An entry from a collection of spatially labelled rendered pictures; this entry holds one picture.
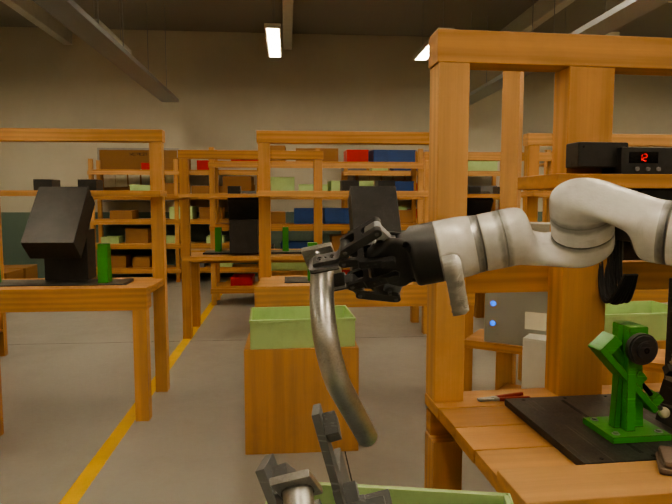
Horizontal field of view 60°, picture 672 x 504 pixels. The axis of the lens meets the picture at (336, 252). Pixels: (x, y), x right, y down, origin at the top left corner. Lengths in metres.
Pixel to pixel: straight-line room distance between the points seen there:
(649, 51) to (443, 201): 0.75
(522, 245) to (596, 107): 1.22
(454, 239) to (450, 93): 1.05
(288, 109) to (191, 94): 1.83
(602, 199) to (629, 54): 1.29
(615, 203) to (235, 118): 10.89
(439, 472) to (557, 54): 1.26
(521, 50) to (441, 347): 0.87
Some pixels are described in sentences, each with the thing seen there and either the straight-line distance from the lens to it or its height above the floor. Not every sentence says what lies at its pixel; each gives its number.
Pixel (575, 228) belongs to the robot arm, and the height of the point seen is 1.44.
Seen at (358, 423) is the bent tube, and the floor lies 1.18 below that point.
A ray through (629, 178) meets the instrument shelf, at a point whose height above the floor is 1.53.
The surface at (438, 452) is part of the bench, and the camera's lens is 1.84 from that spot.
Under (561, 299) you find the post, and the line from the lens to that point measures 1.85.
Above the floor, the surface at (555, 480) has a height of 0.90.
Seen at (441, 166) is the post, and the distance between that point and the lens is 1.68.
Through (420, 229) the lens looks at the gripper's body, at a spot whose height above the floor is 1.43.
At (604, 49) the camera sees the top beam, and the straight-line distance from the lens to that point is 1.93.
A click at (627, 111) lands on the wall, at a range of 13.30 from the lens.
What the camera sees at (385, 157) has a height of 2.07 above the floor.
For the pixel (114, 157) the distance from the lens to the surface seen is 11.76.
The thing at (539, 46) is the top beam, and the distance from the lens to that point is 1.84.
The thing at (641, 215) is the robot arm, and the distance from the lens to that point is 0.70.
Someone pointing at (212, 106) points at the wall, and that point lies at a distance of 11.52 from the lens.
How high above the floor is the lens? 1.47
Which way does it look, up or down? 5 degrees down
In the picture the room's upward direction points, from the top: straight up
